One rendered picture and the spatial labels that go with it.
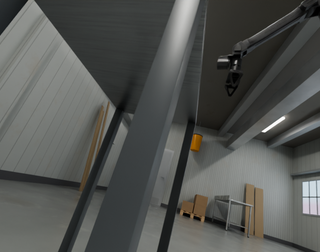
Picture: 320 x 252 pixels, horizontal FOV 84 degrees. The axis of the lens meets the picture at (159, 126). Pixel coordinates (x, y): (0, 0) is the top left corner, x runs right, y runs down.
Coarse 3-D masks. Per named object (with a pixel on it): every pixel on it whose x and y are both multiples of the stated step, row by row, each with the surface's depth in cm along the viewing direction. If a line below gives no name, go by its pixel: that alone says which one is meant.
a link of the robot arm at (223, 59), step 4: (236, 48) 95; (240, 48) 94; (236, 52) 95; (240, 52) 94; (220, 56) 100; (224, 56) 99; (228, 56) 98; (232, 56) 98; (236, 56) 97; (240, 56) 97; (220, 60) 99; (224, 60) 98; (220, 64) 99; (224, 64) 98; (220, 68) 100; (224, 68) 99
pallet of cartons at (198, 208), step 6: (198, 198) 555; (204, 198) 554; (186, 204) 555; (192, 204) 553; (198, 204) 562; (204, 204) 547; (180, 210) 547; (186, 210) 548; (192, 210) 546; (198, 210) 543; (204, 210) 541; (192, 216) 537; (198, 216) 535; (204, 216) 535
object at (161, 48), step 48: (0, 0) 37; (48, 0) 46; (96, 0) 42; (144, 0) 39; (192, 0) 28; (96, 48) 58; (144, 48) 52; (192, 48) 48; (144, 96) 22; (192, 96) 69; (144, 144) 19; (144, 192) 18; (96, 240) 16
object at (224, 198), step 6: (216, 198) 624; (222, 198) 554; (228, 198) 498; (228, 204) 495; (234, 204) 621; (240, 204) 539; (246, 204) 488; (228, 210) 487; (228, 216) 481; (228, 222) 479
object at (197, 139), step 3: (195, 135) 709; (198, 135) 706; (201, 135) 711; (195, 138) 704; (198, 138) 703; (201, 138) 711; (192, 141) 707; (195, 141) 700; (198, 141) 700; (192, 144) 701; (195, 144) 695; (198, 144) 697; (192, 147) 695; (195, 147) 691; (198, 147) 696; (192, 150) 714; (195, 150) 702; (198, 150) 696
